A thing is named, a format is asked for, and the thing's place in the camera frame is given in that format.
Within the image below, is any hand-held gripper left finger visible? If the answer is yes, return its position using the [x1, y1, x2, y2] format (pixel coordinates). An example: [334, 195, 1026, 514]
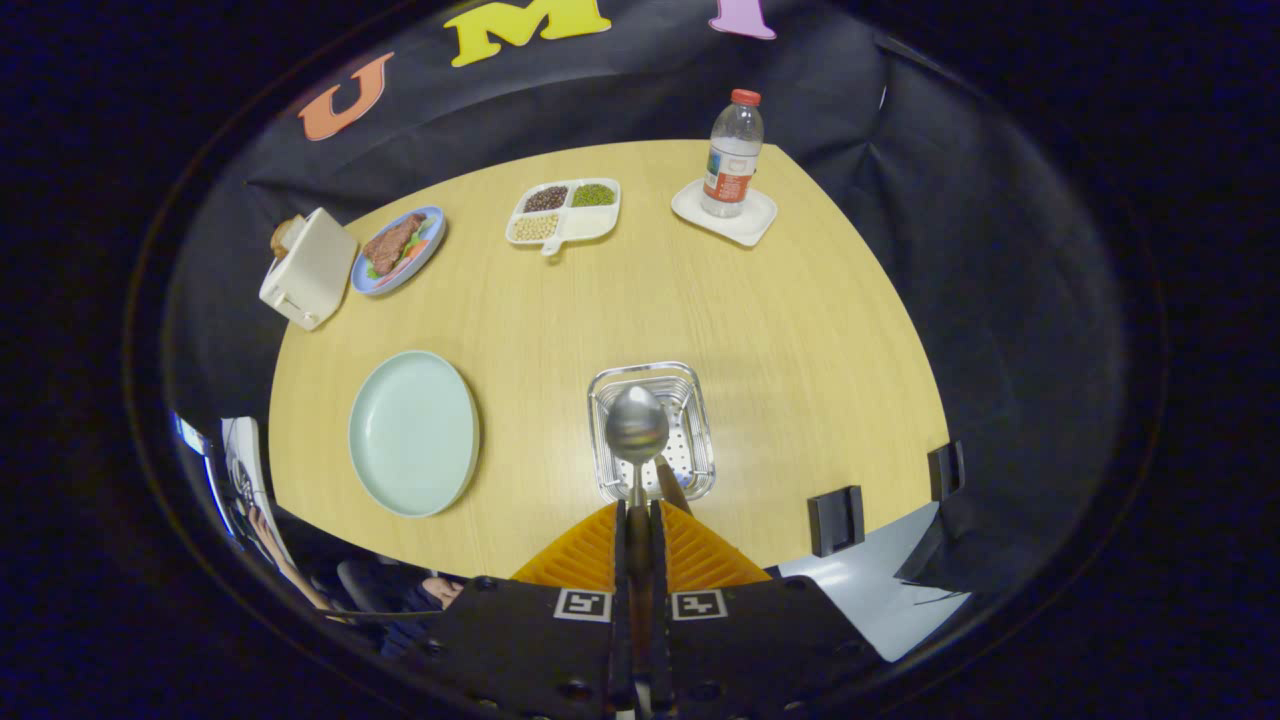
[425, 500, 633, 720]

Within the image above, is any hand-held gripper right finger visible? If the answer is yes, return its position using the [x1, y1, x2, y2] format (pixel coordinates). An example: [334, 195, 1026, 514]
[650, 500, 886, 720]

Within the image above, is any wooden handled fork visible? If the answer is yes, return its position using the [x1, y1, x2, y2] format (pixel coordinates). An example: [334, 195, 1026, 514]
[652, 452, 694, 517]

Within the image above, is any wooden handled spoon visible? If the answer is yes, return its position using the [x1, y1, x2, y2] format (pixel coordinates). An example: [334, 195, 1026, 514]
[605, 385, 671, 641]

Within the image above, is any perforated metal basket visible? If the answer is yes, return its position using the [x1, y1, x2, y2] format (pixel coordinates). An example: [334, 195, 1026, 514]
[587, 361, 717, 504]

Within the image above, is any black table clamp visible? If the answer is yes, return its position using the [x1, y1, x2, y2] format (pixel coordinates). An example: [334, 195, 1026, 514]
[927, 440, 966, 503]
[807, 485, 866, 558]

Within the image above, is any dark office chair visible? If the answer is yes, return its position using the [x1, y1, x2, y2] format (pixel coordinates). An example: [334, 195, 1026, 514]
[335, 558, 416, 616]

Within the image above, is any pale green plate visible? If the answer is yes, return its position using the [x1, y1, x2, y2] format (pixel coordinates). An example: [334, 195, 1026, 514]
[348, 350, 481, 519]

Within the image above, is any white divided bean tray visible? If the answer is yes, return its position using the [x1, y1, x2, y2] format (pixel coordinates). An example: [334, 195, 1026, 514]
[505, 178, 622, 257]

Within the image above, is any white square coaster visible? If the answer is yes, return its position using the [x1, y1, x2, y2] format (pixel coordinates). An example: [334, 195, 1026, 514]
[671, 178, 779, 248]

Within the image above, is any blue plate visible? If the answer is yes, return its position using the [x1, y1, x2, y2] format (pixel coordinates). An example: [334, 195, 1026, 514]
[350, 206, 447, 297]

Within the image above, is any white side desk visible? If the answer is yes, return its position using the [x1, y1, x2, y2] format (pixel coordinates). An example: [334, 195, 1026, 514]
[222, 417, 291, 561]

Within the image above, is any cooked steak with vegetables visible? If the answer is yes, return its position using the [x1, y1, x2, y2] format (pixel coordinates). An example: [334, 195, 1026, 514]
[362, 212, 429, 278]

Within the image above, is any white toaster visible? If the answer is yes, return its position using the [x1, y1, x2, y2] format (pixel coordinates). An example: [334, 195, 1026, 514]
[259, 207, 359, 332]

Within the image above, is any clear bottle with red cap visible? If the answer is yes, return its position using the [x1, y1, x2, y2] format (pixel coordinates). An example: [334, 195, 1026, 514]
[700, 88, 765, 219]

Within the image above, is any computer monitor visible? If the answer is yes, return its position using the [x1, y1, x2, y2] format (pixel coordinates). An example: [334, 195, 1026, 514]
[172, 410, 236, 531]

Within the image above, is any black backdrop cloth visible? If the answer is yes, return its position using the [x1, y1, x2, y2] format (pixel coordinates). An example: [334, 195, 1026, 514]
[160, 0, 1126, 621]

